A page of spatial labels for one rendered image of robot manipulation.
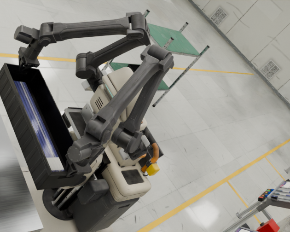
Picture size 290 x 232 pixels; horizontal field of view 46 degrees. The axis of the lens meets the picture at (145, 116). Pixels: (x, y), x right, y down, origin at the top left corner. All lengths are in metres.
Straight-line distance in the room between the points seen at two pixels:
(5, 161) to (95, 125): 0.61
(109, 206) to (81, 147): 0.95
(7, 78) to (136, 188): 0.94
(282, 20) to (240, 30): 1.24
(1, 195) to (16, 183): 0.10
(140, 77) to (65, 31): 0.39
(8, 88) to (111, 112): 0.54
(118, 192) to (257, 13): 9.67
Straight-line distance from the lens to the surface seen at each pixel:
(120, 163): 2.01
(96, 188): 1.90
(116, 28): 1.42
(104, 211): 2.08
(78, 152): 1.15
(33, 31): 1.52
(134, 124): 1.40
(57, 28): 1.47
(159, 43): 3.58
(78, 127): 1.65
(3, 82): 1.59
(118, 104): 1.20
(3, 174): 1.62
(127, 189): 1.95
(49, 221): 2.26
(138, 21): 1.42
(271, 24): 11.01
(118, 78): 1.55
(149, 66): 1.28
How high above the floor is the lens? 2.03
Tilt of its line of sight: 28 degrees down
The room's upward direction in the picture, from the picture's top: 43 degrees clockwise
